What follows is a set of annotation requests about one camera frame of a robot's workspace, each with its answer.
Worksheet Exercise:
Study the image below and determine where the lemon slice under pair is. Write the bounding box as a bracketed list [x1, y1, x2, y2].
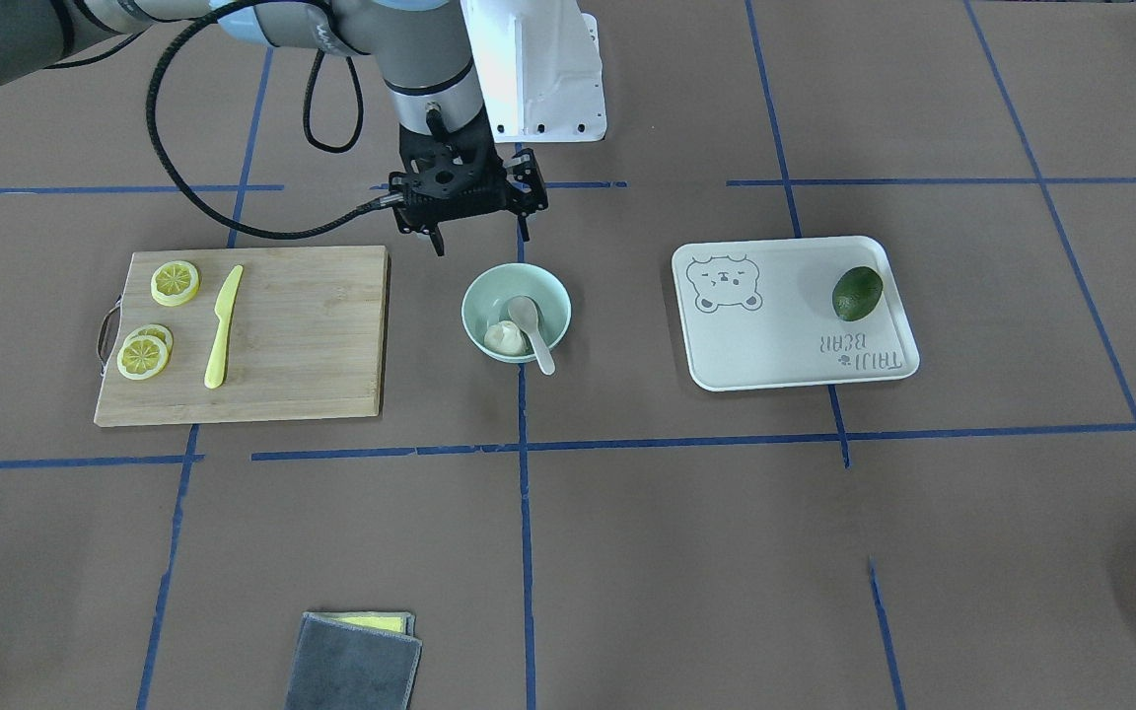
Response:
[127, 323, 175, 350]

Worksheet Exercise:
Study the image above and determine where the yellow sponge cloth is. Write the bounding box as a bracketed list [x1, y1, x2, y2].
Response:
[335, 611, 415, 635]

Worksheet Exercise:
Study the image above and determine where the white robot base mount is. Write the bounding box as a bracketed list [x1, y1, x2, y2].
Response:
[461, 1, 608, 145]

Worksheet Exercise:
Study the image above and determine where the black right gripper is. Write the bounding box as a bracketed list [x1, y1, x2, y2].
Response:
[389, 106, 549, 257]

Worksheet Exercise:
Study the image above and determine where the grey folded cloth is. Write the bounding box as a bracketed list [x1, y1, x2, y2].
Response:
[284, 611, 421, 709]

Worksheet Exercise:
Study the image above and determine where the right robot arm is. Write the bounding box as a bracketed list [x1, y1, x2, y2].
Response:
[0, 1, 548, 254]

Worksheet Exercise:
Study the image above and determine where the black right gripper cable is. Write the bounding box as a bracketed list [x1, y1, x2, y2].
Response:
[145, 0, 406, 242]

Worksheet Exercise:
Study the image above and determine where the cream bear tray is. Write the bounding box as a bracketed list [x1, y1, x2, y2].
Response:
[671, 235, 921, 391]

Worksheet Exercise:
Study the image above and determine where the lemon slice far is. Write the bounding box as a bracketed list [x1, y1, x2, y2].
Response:
[150, 260, 201, 309]

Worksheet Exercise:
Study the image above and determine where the cream plastic spoon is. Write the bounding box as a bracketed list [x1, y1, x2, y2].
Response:
[506, 296, 556, 376]

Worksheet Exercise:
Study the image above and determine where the light green bowl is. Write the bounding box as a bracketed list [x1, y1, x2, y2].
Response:
[461, 262, 573, 364]

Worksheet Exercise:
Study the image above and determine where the yellow plastic knife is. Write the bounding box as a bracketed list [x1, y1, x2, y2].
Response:
[203, 264, 244, 390]

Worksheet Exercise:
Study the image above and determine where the bamboo cutting board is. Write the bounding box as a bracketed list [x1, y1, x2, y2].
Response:
[94, 247, 391, 427]

